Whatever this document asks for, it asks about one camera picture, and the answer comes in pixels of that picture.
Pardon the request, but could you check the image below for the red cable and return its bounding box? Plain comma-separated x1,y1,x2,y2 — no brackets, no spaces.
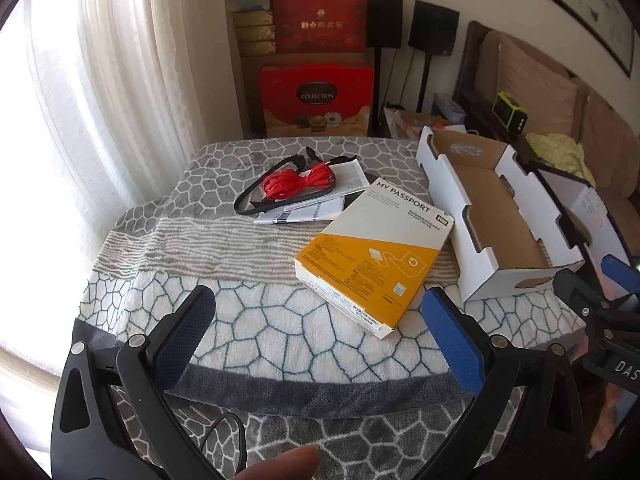
263,162,337,201

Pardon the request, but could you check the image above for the red gift bag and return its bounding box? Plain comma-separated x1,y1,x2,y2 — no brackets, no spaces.
258,62,376,137

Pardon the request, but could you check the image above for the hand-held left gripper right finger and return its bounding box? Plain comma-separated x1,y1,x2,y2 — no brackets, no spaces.
421,286,586,480

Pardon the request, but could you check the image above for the white cardboard box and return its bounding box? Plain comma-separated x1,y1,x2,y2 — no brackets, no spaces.
416,126,638,304

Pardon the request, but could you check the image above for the green yellow device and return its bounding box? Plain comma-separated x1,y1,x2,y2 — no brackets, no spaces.
492,91,530,135

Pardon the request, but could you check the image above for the person's right hand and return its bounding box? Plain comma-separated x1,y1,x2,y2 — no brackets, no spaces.
590,384,624,453

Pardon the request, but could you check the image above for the person's left hand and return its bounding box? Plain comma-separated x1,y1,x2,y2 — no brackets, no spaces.
234,444,322,480

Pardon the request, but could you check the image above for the framed wall picture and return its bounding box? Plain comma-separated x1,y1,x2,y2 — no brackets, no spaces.
487,0,637,79

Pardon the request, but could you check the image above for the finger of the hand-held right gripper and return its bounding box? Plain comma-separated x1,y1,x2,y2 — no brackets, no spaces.
600,254,640,306
552,269,617,317

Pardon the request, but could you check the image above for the blue white box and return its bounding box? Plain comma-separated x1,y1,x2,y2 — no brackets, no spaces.
432,92,469,127

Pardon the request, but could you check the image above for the thin black cable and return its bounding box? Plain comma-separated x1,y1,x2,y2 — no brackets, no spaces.
202,412,249,480

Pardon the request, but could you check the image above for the black speaker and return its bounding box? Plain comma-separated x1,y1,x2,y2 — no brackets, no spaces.
408,0,460,56
364,0,404,50

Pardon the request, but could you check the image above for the open cardboard box with clutter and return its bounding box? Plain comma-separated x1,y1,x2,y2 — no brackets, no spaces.
381,105,471,142

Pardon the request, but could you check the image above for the brown sofa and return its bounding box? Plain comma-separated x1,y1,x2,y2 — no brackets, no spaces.
452,20,640,241

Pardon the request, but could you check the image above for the white sheer curtain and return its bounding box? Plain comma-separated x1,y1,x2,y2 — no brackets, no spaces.
0,0,241,461

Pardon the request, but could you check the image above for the grey white patterned blanket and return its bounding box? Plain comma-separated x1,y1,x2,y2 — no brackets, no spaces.
70,136,591,480

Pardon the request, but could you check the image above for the yellow white product box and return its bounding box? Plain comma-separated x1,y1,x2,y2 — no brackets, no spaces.
294,176,456,342

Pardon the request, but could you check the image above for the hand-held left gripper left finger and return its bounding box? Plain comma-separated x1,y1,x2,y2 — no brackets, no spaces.
50,285,237,480

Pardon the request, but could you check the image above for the white instruction booklet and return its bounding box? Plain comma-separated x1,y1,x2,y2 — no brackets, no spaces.
300,157,370,202

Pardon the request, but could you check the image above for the red gift box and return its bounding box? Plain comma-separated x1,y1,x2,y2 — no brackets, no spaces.
272,0,369,54

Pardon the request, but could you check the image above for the yellow checked cloth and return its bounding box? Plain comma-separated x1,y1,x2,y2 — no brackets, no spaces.
525,130,599,187

